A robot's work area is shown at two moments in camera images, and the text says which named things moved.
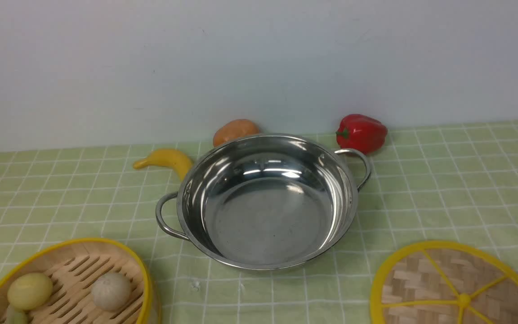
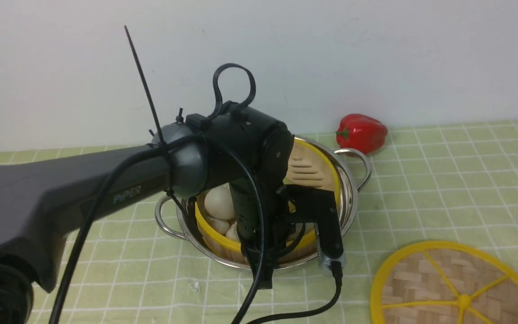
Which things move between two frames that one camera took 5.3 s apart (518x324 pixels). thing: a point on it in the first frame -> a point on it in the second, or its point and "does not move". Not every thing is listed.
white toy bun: [111, 291] -> [218, 202]
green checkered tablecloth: [484, 182] does not move
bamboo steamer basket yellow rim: [72, 266] -> [231, 248]
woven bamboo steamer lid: [439, 282] does not move
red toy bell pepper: [361, 133] does not move
